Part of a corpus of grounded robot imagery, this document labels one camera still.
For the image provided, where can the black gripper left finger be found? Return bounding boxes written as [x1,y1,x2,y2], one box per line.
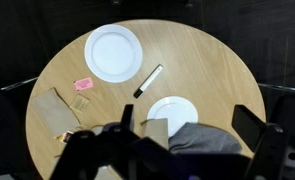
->
[120,104,135,132]

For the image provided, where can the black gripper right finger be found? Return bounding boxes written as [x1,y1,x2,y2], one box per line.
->
[231,104,268,153]

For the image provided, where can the folded brown paper napkin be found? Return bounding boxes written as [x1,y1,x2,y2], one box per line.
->
[140,117,170,150]

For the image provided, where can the white marker black cap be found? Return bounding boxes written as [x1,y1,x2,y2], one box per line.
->
[133,63,164,99]

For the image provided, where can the grey sweater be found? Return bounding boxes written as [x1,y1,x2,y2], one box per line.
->
[168,121,243,155]

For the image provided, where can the brown sugar packet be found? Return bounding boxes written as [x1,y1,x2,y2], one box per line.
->
[69,94,91,113]

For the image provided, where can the small white plate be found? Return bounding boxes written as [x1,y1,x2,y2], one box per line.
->
[146,96,199,138]

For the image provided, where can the silver metal bar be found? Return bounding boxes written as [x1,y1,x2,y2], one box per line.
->
[0,76,39,92]
[258,82,295,94]

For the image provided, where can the red yellow sauce packet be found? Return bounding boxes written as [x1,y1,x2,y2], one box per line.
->
[54,130,76,145]

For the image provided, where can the large white plate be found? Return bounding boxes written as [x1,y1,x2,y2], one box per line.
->
[84,23,144,84]

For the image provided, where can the long brown paper napkin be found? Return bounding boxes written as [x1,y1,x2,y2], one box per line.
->
[31,87,82,138]

